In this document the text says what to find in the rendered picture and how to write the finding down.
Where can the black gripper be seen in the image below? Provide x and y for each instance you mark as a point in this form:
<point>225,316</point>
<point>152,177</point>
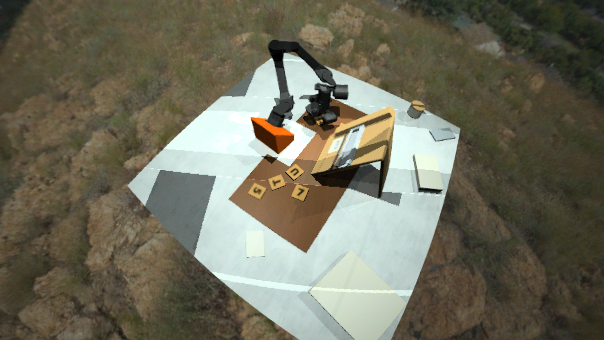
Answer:
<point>329,117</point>

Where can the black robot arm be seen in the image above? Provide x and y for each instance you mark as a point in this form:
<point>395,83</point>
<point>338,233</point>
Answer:
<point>277,50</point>

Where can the grey cylinder with orange top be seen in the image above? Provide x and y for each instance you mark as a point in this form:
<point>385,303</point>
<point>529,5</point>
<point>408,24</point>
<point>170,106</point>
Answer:
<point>416,108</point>

